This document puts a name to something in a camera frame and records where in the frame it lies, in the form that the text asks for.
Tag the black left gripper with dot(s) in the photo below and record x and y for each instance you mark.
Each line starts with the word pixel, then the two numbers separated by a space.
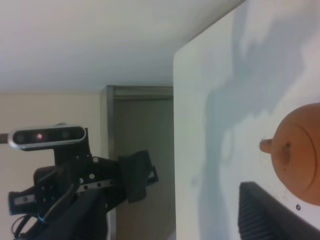
pixel 70 199

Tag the brown clay teapot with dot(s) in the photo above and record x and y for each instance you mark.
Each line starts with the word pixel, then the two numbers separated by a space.
pixel 295 152

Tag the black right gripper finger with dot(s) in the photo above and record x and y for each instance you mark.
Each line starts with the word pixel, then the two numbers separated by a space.
pixel 262 217

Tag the grey wrist depth camera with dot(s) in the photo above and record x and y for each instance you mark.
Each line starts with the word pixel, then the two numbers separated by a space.
pixel 46 137

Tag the grey door frame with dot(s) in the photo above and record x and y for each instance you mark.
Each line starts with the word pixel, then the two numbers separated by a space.
pixel 135 118

